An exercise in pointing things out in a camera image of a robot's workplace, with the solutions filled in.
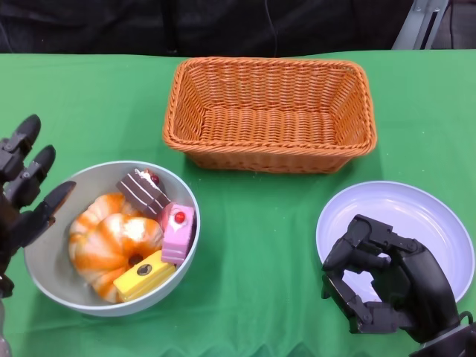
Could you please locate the pink cake slice with cherry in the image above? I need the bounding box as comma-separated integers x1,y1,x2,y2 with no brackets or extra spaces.
160,202,196,266

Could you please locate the green tablecloth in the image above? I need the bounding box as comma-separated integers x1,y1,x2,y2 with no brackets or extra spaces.
0,50,476,357

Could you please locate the thin black background cable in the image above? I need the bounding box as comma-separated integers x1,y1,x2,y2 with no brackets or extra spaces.
448,0,457,49

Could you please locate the white round plate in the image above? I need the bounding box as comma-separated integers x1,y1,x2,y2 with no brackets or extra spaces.
315,181,468,303

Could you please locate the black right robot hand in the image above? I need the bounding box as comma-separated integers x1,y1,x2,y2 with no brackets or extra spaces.
321,214,462,343

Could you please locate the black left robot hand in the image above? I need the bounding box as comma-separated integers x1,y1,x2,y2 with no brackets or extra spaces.
0,114,77,298

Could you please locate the orange striped bread roll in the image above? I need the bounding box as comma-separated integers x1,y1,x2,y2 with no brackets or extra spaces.
79,192,142,224

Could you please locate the brown chocolate cake slice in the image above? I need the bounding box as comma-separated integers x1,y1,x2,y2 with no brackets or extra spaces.
115,168,172,220

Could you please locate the orange striped ring bread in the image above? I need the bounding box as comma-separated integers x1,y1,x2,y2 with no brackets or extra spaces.
68,213,165,303

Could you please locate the pale green bowl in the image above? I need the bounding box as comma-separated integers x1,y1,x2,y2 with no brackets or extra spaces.
24,160,201,318

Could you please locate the grey metal frame stand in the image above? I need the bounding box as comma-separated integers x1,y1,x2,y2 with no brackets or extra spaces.
392,0,449,50

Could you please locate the black backdrop cloth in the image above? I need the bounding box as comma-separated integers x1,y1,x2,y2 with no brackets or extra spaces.
0,0,476,57

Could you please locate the yellow cake slice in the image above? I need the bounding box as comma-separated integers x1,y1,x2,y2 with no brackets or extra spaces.
112,249,177,303

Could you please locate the orange wicker basket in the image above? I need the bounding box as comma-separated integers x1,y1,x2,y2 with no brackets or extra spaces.
162,56,379,175

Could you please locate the thin hanging cable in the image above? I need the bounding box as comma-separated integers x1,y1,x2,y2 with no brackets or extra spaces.
264,0,279,57

